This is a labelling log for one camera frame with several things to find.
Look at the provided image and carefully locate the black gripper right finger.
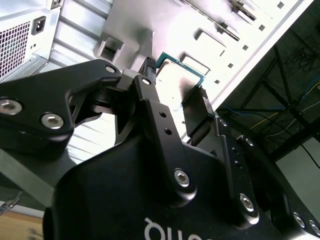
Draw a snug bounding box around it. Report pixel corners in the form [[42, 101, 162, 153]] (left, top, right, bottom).
[[181, 86, 320, 237]]

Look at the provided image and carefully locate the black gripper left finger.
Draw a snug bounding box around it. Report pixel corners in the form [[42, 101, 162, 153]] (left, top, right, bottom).
[[0, 56, 198, 208]]

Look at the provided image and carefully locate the CPU with silver top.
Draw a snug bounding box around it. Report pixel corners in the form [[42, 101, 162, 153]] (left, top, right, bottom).
[[154, 51, 207, 112]]

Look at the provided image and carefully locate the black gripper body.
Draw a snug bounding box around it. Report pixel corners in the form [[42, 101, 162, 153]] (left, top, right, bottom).
[[43, 136, 320, 240]]

